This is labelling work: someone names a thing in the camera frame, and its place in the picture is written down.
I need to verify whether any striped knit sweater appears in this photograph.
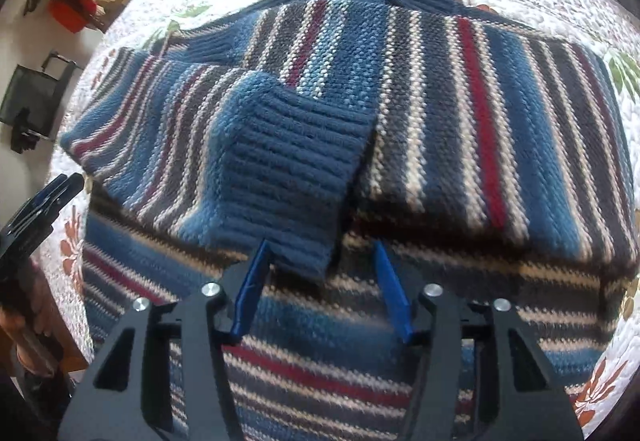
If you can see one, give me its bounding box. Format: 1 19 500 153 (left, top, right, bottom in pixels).
61 0 639 440

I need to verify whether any red object on shelf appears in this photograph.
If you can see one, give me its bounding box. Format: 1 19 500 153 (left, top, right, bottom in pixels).
48 0 98 34

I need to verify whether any person's left hand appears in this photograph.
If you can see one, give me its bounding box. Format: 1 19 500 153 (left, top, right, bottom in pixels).
1 259 65 377

